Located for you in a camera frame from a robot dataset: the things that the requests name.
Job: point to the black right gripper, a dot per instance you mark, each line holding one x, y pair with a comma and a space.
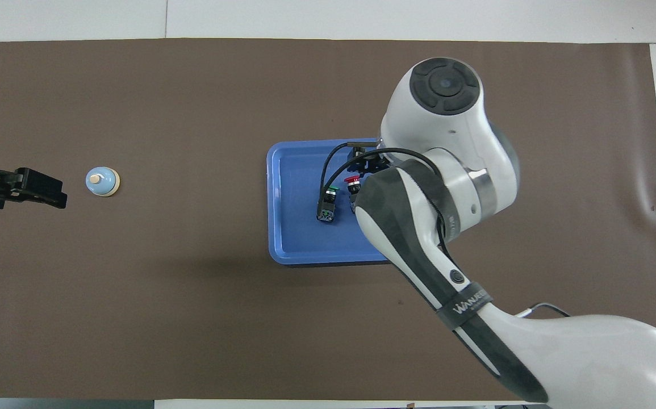
370, 162

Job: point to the red push button switch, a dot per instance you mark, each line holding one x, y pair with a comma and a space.
352, 180

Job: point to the green push button switch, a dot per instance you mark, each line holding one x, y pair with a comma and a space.
326, 213

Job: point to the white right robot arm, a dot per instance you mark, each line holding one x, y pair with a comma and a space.
435, 227

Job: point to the light blue desk bell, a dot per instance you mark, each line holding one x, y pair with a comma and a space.
100, 182

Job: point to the blue plastic tray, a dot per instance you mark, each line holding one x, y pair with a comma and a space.
293, 238

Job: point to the brown table mat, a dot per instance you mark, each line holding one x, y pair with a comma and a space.
163, 318

